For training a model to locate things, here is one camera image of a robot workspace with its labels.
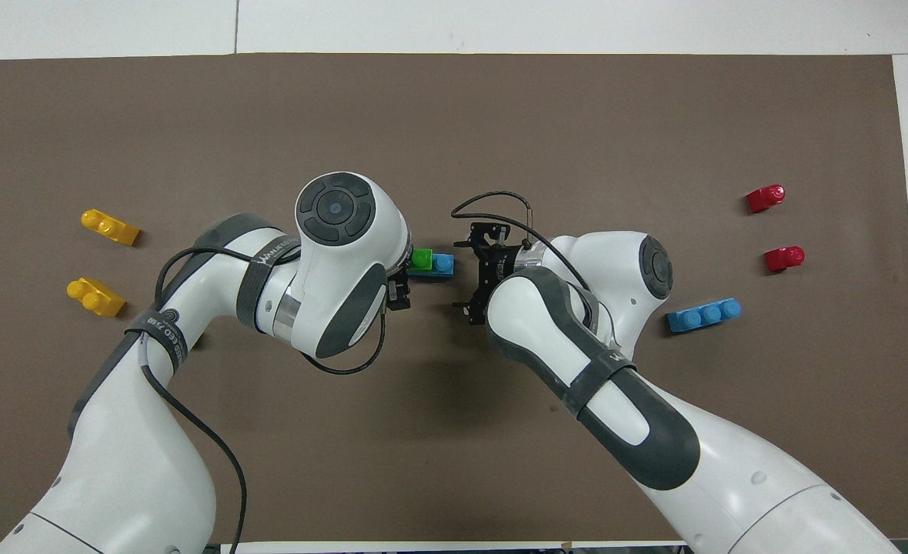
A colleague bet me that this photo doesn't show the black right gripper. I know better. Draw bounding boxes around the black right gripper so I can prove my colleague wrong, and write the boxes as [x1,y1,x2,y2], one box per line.
[452,223,536,324]

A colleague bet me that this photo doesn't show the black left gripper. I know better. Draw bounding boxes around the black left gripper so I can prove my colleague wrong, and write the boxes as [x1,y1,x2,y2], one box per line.
[386,262,413,312]

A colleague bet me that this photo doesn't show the blue three-stud toy block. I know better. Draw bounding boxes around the blue three-stud toy block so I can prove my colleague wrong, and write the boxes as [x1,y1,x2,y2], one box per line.
[408,254,456,279]
[666,299,742,334]

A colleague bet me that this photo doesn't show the red single-stud toy block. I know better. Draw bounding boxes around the red single-stud toy block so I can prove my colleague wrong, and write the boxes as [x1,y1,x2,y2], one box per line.
[765,246,806,273]
[746,185,786,214]

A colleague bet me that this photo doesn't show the yellow two-stud toy block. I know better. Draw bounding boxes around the yellow two-stud toy block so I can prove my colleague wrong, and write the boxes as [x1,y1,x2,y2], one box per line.
[67,278,127,318]
[81,209,141,247]

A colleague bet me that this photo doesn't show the brown table mat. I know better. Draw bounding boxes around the brown table mat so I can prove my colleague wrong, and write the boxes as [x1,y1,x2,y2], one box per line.
[0,52,908,543]

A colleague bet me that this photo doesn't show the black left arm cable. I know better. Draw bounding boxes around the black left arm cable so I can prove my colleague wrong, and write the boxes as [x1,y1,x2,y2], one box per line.
[139,246,387,554]

